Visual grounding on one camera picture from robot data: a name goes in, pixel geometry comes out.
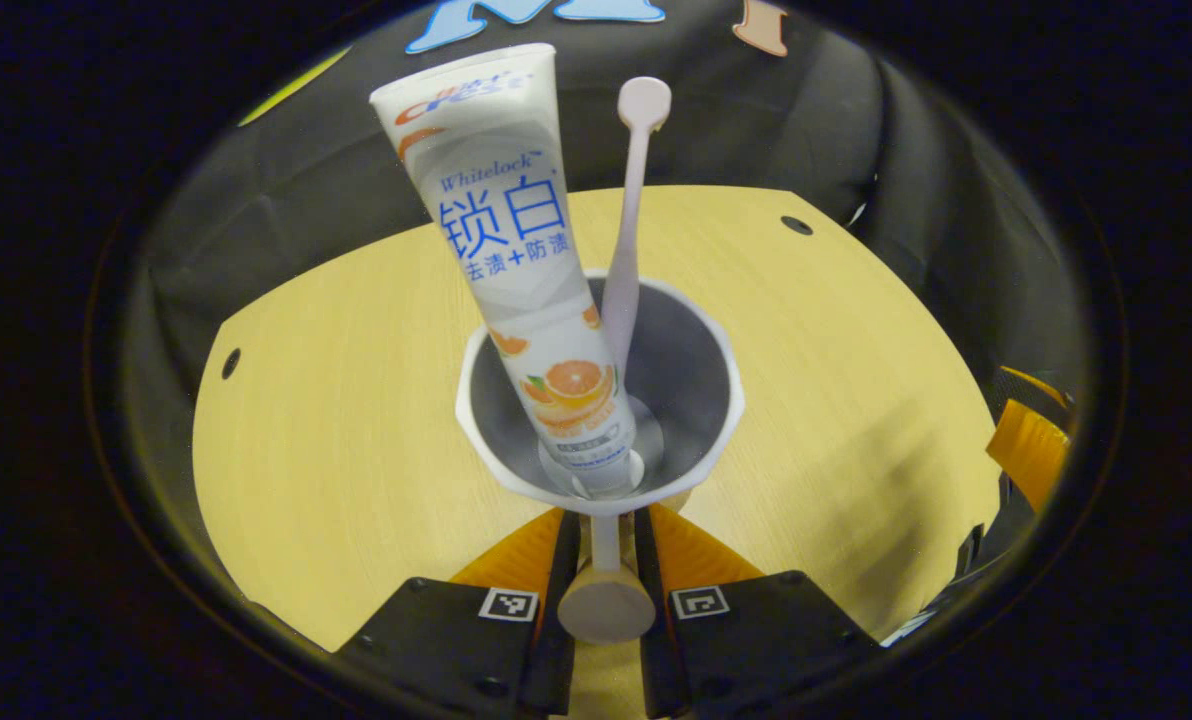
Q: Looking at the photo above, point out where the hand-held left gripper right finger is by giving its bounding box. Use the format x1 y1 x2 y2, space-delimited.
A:
634 503 882 720

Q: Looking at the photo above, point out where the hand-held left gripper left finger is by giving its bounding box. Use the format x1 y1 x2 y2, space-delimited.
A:
336 508 582 720

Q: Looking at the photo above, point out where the white cup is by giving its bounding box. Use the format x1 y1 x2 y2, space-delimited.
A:
454 268 747 646

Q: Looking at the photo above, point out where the white toothbrush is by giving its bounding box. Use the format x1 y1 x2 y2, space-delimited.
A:
601 77 673 401

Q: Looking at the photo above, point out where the white toothpaste tube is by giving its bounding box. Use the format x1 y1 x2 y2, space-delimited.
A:
369 43 647 501

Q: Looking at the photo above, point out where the black backdrop cloth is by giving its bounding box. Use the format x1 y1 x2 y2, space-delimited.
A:
121 0 1097 501

